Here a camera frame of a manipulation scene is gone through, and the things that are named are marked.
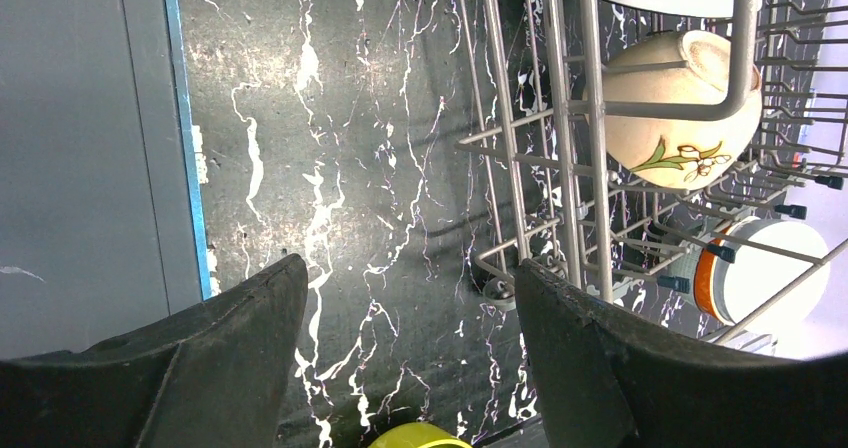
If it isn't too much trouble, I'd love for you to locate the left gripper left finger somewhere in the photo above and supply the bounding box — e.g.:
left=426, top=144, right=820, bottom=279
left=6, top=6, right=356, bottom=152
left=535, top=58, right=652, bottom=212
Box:
left=1, top=254, right=308, bottom=447

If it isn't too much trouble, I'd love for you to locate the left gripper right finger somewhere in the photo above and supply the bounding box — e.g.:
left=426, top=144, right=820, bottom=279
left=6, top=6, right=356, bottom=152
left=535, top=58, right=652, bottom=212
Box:
left=514, top=260, right=847, bottom=447

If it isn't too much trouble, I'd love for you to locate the grey wire dish rack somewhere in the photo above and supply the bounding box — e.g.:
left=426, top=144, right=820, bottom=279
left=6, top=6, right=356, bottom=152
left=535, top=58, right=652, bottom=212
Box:
left=457, top=0, right=847, bottom=348

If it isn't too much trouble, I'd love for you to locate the cream white round bowl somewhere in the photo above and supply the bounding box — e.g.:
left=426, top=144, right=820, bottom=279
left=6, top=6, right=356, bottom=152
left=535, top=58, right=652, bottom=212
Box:
left=600, top=30, right=763, bottom=191

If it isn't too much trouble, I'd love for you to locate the orange striped bowl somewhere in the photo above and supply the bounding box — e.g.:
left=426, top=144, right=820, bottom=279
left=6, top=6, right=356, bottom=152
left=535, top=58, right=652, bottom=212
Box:
left=665, top=216, right=829, bottom=325

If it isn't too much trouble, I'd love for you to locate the grey mat blue edge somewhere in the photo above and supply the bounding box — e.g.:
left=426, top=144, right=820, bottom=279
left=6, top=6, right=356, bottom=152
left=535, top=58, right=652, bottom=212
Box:
left=1, top=0, right=211, bottom=359

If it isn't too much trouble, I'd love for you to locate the yellow rimmed bowl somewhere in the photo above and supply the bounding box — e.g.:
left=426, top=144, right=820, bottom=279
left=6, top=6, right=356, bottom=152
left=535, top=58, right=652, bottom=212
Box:
left=369, top=422, right=471, bottom=448

